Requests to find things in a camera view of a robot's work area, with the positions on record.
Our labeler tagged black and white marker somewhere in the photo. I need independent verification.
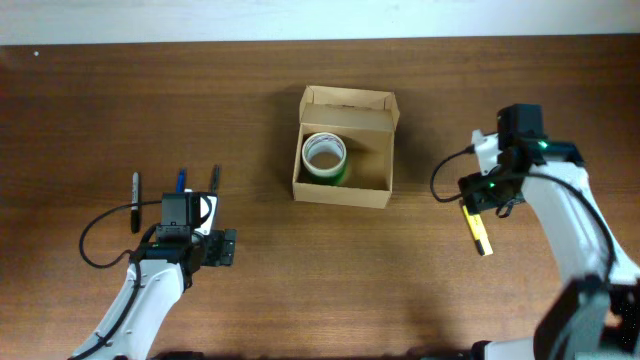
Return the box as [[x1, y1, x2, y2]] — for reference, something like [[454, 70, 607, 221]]
[[130, 172, 141, 234]]

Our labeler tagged black retractable pen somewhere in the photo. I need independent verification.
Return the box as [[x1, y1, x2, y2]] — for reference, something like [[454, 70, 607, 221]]
[[210, 164, 221, 193]]

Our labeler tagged blue retractable pen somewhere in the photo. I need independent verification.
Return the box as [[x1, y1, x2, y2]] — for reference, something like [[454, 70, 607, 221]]
[[176, 169, 186, 192]]

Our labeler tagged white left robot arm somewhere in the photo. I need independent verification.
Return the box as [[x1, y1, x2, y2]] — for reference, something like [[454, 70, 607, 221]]
[[71, 229, 237, 359]]

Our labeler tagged yellow highlighter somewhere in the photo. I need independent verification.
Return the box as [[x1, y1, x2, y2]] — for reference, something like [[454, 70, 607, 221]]
[[461, 204, 493, 256]]

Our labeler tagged brown cardboard box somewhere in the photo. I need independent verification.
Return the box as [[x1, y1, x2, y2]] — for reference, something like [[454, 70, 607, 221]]
[[292, 85, 400, 209]]

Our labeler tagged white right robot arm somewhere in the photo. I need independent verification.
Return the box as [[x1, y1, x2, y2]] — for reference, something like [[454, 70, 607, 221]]
[[455, 135, 639, 359]]

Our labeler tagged green tape roll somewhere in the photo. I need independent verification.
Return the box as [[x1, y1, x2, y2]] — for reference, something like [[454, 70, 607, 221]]
[[304, 153, 348, 186]]

